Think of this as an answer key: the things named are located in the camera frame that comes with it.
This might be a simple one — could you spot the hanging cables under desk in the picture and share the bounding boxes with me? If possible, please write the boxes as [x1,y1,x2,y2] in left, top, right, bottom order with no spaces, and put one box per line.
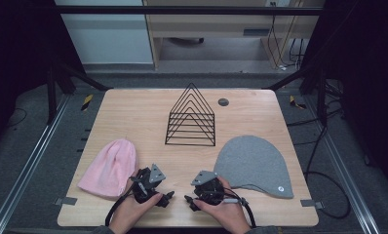
[267,1,306,71]

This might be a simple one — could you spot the black horizontal frame bar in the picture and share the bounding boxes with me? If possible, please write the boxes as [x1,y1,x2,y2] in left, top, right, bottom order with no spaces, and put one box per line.
[55,5,325,16]

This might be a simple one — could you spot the person's right hand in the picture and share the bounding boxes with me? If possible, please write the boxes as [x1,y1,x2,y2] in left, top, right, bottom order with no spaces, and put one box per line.
[192,175,252,234]

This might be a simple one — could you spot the white cabinet panel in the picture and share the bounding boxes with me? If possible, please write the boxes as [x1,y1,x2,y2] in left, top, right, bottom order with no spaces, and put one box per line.
[55,0,155,65]

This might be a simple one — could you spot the aluminium floor rail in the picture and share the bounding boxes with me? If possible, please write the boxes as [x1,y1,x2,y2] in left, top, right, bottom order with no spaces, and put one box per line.
[303,95,382,234]
[0,94,72,234]

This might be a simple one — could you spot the black floor cable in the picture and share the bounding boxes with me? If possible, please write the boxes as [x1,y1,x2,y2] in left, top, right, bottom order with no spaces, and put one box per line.
[286,105,352,219]

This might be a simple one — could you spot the yellow black striped tape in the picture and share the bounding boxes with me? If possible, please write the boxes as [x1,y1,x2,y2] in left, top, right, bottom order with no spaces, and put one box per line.
[80,94,95,112]
[289,95,307,110]

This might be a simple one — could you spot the pink knit beanie hat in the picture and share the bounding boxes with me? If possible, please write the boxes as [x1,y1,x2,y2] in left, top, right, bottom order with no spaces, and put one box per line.
[77,137,138,199]

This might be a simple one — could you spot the left hand-held gripper black cable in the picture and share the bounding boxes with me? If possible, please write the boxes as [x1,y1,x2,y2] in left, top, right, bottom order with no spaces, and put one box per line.
[104,189,135,228]

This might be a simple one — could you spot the black metal stand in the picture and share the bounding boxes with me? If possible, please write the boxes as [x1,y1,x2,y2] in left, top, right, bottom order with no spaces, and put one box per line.
[45,60,113,126]
[265,63,330,127]

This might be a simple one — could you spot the black wire rack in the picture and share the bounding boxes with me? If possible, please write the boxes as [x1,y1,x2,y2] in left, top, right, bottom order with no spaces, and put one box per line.
[164,82,216,147]

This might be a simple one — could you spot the gray tape strip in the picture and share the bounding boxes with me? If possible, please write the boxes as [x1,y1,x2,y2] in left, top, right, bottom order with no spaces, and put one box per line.
[54,196,79,207]
[300,199,325,210]

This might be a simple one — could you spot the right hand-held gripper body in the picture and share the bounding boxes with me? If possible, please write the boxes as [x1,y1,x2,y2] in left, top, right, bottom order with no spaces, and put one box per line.
[190,170,226,207]

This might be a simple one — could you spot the gray knit beanie hat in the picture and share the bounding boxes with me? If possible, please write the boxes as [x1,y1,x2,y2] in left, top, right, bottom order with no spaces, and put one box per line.
[213,135,295,200]

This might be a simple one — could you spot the black curtain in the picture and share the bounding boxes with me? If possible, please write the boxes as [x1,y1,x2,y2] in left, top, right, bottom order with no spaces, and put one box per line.
[0,0,86,154]
[300,0,388,189]

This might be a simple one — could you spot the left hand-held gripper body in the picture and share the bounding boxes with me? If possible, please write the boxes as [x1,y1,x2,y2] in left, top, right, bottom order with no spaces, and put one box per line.
[129,163,171,209]

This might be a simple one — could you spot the hand-held gripper black cable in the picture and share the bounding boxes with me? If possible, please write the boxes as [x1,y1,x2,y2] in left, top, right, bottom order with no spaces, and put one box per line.
[222,188,257,229]
[104,189,135,228]

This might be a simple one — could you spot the person's left hand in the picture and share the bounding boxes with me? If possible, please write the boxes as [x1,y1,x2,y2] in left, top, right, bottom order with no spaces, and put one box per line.
[108,191,165,234]

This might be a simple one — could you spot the right hand-held gripper black cable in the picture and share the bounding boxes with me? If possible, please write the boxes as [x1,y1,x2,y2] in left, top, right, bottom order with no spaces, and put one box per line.
[222,188,257,229]

